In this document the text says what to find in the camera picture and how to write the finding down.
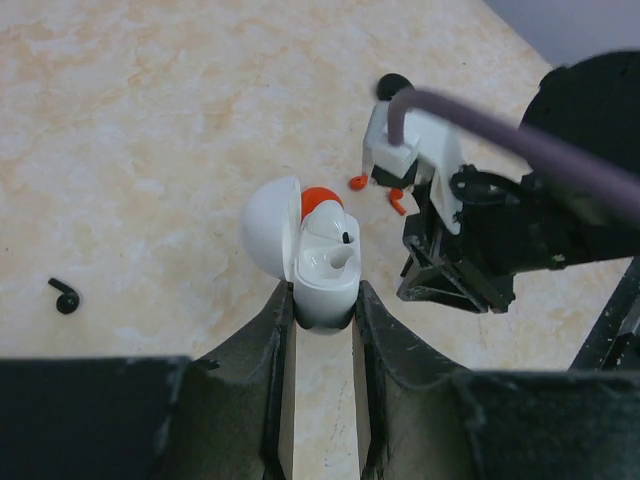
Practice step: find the orange round charging case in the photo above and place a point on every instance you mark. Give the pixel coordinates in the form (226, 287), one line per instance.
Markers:
(312, 197)

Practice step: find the black round charging case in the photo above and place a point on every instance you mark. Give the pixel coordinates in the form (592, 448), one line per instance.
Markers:
(389, 85)

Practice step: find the white charging case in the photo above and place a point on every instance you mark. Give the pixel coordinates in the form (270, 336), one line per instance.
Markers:
(325, 275)

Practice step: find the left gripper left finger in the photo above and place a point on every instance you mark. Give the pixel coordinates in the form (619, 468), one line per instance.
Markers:
(234, 418)

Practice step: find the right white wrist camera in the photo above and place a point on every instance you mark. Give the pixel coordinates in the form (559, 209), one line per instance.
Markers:
(430, 155)

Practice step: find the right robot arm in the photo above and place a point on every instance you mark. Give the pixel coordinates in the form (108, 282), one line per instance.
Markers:
(578, 204)

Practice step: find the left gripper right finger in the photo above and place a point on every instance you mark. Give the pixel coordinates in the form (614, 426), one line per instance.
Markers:
(408, 415)

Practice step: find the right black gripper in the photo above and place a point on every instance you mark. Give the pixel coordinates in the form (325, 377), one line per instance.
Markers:
(506, 228)

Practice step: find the orange earbud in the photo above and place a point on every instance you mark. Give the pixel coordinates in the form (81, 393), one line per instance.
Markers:
(358, 183)
(395, 199)

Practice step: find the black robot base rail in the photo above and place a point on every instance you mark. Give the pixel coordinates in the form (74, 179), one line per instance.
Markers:
(613, 342)

